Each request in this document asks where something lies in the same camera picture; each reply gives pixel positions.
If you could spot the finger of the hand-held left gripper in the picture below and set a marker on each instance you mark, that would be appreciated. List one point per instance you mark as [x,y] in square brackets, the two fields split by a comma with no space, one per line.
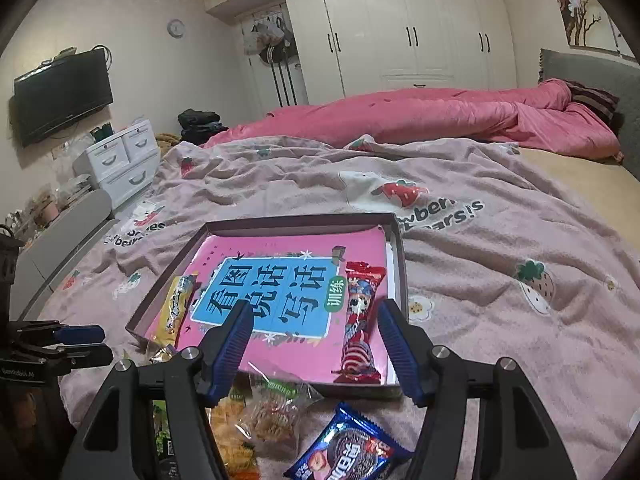
[80,356]
[75,333]

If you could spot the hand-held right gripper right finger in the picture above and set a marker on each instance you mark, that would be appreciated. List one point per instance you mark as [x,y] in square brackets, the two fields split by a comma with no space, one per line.
[400,350]

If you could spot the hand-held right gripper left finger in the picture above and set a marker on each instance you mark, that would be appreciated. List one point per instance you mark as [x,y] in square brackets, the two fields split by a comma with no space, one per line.
[232,340]

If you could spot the shallow brown cardboard box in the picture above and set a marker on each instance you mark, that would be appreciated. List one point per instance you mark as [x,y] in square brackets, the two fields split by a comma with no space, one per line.
[150,305]

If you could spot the clear bag of golden snacks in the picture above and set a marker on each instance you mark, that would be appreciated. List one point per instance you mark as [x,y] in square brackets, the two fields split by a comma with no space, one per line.
[161,355]

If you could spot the red snack packet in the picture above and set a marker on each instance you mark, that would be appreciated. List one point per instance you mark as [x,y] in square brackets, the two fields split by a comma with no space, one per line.
[361,310]

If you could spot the yellow snack packet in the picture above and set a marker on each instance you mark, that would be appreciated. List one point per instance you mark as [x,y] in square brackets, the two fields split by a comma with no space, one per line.
[177,305]

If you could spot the clear cracker bag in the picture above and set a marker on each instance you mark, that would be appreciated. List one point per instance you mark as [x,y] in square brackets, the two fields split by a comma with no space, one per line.
[272,420]

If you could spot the pink book with blue panel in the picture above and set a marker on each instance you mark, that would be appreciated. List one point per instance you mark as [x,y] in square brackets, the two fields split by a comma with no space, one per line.
[280,260]

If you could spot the blue cookie packet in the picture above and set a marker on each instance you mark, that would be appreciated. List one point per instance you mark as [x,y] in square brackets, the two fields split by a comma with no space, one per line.
[345,447]

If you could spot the pink printed blanket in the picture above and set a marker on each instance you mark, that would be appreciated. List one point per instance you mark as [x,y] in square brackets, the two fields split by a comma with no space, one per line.
[500,285]

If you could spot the white drawer cabinet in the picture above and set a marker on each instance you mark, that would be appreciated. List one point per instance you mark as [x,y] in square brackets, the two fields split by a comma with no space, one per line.
[125,160]

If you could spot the yellow woven basket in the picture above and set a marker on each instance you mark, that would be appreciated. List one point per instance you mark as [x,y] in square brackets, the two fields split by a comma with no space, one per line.
[167,141]

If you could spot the dark clothes pile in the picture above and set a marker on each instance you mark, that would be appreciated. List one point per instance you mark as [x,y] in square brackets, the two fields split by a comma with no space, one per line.
[200,122]

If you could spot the pink quilt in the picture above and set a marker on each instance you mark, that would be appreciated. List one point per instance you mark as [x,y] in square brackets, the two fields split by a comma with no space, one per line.
[425,115]

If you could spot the beige bed sheet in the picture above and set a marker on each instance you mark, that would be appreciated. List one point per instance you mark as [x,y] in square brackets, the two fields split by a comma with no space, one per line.
[590,185]

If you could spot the hanging bags and clothes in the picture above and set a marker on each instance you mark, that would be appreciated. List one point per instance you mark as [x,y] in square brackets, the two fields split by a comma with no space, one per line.
[270,35]

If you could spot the dark striped pillow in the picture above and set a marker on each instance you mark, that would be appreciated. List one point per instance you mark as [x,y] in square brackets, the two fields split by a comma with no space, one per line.
[595,100]

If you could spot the white wardrobe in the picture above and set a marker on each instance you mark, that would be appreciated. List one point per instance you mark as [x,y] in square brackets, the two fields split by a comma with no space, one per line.
[400,25]

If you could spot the grey headboard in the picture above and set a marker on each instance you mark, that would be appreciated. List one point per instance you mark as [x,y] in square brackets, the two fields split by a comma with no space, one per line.
[565,65]

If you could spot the black wall television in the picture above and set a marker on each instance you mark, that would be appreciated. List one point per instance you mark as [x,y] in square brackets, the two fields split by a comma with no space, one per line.
[60,95]

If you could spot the round wall clock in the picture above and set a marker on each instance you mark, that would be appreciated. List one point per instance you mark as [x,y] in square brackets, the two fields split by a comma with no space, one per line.
[176,28]

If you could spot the floral wall painting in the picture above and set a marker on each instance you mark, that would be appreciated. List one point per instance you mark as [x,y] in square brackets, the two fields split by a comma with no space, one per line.
[580,5]

